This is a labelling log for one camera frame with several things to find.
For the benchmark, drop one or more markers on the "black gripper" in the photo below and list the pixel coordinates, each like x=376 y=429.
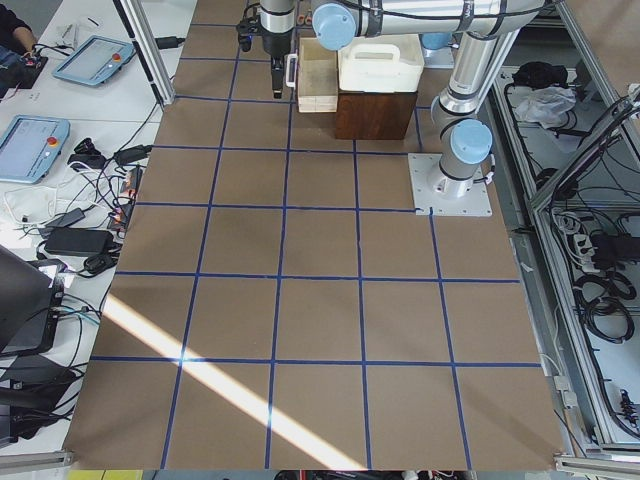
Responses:
x=276 y=44

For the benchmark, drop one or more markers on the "light wooden drawer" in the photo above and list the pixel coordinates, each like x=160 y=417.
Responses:
x=317 y=82

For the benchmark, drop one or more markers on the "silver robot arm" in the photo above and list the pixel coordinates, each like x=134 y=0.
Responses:
x=488 y=29

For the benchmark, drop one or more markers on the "dark wooden cabinet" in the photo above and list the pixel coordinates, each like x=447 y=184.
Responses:
x=373 y=116

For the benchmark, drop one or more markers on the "white plastic tray bin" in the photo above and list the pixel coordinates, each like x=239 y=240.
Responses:
x=384 y=64

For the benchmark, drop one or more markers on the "blue teach pendant far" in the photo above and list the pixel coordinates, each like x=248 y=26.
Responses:
x=95 y=61

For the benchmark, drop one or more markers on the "blue teach pendant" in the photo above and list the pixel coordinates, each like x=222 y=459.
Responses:
x=95 y=61
x=29 y=147

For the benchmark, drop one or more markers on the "blue teach pendant near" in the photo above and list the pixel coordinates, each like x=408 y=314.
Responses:
x=29 y=147

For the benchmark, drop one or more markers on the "black white cloth pile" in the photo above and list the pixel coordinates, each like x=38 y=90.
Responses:
x=550 y=100

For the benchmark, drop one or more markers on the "black power brick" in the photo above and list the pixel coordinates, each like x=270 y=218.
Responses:
x=78 y=242

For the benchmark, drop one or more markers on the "black monitor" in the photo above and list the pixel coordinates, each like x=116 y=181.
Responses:
x=31 y=293

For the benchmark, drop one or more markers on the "white drawer handle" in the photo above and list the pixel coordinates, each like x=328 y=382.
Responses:
x=291 y=70

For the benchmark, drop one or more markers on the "aluminium frame post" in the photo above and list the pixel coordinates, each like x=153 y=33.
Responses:
x=138 y=29

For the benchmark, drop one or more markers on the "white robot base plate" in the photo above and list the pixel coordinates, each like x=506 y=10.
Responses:
x=436 y=194

